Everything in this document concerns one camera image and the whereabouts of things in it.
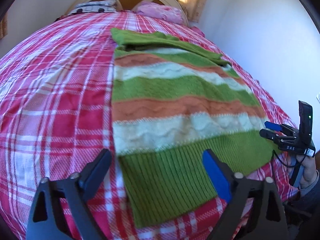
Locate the green orange striped knit sweater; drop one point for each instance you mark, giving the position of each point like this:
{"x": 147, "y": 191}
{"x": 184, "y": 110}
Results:
{"x": 175, "y": 110}

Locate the person's right forearm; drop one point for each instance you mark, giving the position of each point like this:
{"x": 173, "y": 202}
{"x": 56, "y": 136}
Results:
{"x": 308, "y": 195}

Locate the red plaid bed sheet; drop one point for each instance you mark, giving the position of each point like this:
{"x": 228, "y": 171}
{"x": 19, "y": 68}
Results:
{"x": 55, "y": 92}

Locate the white patterned pillow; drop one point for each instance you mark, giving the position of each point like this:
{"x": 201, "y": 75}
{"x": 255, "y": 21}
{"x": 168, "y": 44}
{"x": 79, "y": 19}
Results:
{"x": 96, "y": 6}

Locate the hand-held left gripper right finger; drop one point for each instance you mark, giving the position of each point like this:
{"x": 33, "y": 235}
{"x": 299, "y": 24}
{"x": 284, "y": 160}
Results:
{"x": 216, "y": 172}

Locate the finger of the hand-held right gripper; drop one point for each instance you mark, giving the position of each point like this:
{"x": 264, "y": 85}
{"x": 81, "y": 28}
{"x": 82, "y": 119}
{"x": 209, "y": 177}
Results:
{"x": 270, "y": 135}
{"x": 272, "y": 126}

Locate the person's right hand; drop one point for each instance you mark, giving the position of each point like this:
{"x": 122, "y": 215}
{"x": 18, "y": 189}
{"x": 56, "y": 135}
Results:
{"x": 310, "y": 170}

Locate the pink cloth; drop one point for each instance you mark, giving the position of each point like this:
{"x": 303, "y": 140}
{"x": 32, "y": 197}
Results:
{"x": 197, "y": 30}

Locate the pink pillow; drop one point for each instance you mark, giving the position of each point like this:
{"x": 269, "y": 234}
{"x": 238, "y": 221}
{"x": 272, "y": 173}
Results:
{"x": 160, "y": 11}

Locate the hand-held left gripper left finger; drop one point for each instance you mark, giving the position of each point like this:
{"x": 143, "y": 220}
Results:
{"x": 96, "y": 170}

